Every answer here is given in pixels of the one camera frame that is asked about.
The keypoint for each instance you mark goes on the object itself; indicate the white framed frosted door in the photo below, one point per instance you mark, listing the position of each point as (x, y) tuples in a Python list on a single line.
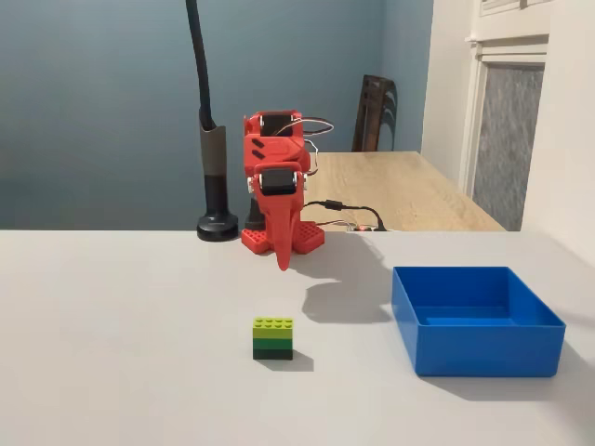
[(506, 130)]

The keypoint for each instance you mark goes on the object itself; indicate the red gripper black motor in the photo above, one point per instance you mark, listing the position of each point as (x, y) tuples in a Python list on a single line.
[(277, 184)]

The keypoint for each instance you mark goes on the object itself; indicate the red robot arm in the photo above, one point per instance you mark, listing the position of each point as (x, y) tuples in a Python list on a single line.
[(274, 151)]

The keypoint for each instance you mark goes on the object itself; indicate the black gooseneck stand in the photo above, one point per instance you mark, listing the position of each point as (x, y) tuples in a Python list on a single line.
[(214, 186)]

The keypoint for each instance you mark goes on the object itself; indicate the blue plastic bin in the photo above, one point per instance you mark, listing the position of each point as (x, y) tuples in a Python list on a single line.
[(483, 348)]

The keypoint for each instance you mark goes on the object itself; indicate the dark brown chair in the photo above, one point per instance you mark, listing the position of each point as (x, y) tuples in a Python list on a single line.
[(372, 116)]

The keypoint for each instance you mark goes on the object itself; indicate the light wooden table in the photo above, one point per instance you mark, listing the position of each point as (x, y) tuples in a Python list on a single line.
[(409, 190)]

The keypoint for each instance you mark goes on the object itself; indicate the small controller board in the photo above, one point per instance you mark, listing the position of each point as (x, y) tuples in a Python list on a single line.
[(360, 227)]

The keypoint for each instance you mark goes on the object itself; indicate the green lego brick stack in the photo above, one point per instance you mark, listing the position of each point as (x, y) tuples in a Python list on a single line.
[(273, 337)]

